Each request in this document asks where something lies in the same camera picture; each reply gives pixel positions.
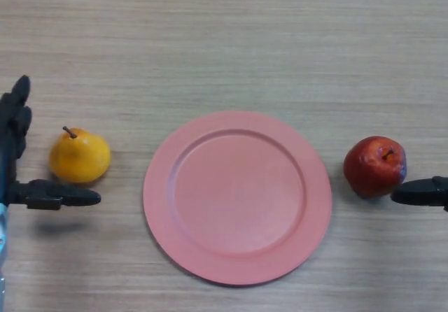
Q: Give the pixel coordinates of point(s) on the pink round plate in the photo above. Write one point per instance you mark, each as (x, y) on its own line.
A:
(237, 199)

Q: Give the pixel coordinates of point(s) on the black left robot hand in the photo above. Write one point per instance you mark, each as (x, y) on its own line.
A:
(14, 140)

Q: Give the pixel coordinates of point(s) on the yellow pear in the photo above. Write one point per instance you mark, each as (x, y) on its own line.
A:
(80, 156)

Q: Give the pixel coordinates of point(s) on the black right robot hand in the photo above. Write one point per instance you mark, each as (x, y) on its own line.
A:
(421, 193)

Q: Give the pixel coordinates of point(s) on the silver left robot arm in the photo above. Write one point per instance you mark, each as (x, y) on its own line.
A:
(3, 249)

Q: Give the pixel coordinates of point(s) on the red apple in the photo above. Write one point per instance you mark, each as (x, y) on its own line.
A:
(374, 166)

